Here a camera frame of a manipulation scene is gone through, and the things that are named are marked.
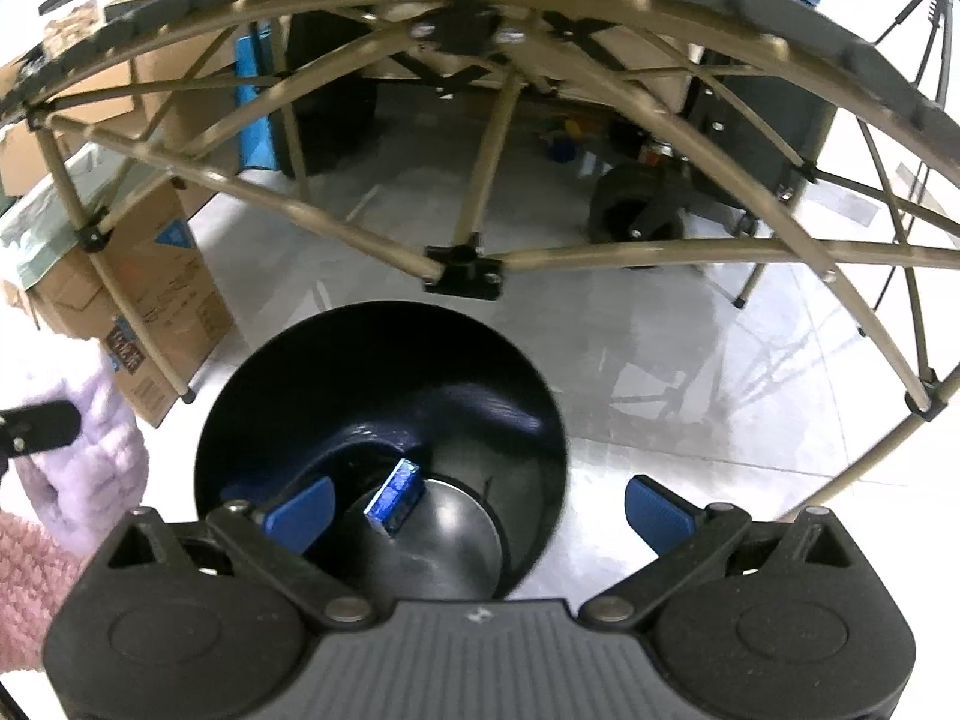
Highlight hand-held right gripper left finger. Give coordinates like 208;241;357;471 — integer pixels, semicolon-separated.
86;476;380;631

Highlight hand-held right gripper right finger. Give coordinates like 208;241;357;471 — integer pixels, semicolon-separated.
581;475;875;631

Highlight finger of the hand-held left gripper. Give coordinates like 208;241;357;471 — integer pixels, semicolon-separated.
0;400;81;475

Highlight small blue packet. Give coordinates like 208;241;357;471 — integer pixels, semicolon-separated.
364;457;428;539

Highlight black round trash bin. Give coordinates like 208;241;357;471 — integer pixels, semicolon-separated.
193;302;567;605

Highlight person's lavender fuzzy clothing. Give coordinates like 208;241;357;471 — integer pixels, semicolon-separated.
0;349;151;563

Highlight person's pink fuzzy clothing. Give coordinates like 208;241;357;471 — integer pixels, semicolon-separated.
0;510;106;672

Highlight cardboard box with blue label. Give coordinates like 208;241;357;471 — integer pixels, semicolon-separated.
15;180;237;428

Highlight grey-green plastic sheet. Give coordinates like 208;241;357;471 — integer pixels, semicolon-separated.
0;142;181;293

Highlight large plain cardboard box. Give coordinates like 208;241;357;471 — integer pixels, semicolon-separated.
0;0;241;203

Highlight blue plastic panel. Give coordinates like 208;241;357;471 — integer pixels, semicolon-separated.
234;22;290;173

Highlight small colourful toy blocks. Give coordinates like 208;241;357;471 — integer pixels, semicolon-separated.
547;116;601;166

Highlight clear jar with black lid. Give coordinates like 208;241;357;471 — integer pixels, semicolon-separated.
37;0;102;57

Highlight black camera tripod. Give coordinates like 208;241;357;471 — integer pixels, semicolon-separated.
874;0;960;312

